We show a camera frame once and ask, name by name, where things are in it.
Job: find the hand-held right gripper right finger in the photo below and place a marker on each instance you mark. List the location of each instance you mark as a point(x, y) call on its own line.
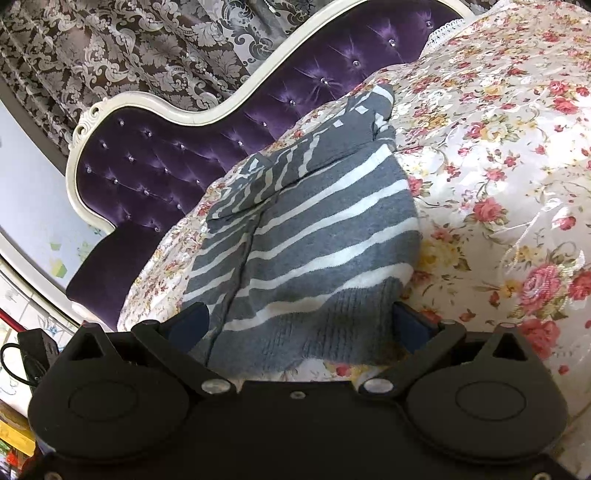
point(410, 325)

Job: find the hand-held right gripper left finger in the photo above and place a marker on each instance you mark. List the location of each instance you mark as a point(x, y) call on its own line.
point(189, 325)

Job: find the grey white striped knit cardigan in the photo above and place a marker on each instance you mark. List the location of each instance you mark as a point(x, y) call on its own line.
point(323, 230)

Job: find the black electronic box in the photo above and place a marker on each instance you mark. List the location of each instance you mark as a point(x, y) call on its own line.
point(39, 353)

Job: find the floral printed blanket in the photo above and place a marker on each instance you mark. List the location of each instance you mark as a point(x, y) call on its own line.
point(508, 138)

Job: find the brown silver damask curtain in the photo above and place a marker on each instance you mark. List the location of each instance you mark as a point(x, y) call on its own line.
point(115, 46)

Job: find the green yellow wall sticker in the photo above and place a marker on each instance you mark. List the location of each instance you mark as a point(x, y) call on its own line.
point(59, 265)

